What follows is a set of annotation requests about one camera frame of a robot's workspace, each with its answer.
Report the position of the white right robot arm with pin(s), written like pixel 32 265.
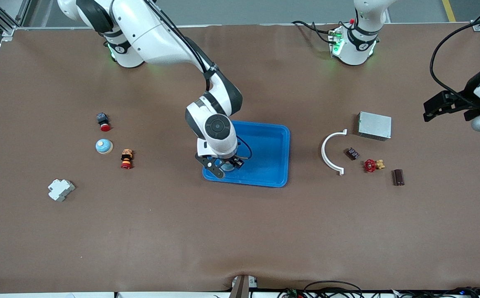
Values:
pixel 157 33

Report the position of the red brass valve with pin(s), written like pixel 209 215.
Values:
pixel 370 166

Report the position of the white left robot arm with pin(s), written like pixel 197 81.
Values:
pixel 360 41

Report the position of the plain brown capacitor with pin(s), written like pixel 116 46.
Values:
pixel 398 177

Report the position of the light blue call bell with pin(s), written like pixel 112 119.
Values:
pixel 104 146
pixel 229 167

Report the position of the grey metal bracket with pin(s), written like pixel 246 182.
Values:
pixel 242 286

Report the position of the white curved pipe clip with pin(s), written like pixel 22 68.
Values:
pixel 322 151

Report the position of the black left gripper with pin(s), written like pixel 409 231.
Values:
pixel 466 103

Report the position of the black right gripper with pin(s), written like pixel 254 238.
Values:
pixel 232 159

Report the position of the red orange emergency button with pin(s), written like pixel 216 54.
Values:
pixel 126 159

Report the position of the black red push button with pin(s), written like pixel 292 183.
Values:
pixel 103 122

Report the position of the blue plastic tray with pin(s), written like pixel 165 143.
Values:
pixel 265 153

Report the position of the white circuit breaker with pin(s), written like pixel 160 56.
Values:
pixel 61 190

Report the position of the printed dark capacitor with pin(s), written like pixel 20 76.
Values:
pixel 352 154

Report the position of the grey metal power supply box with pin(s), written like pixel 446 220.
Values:
pixel 374 125

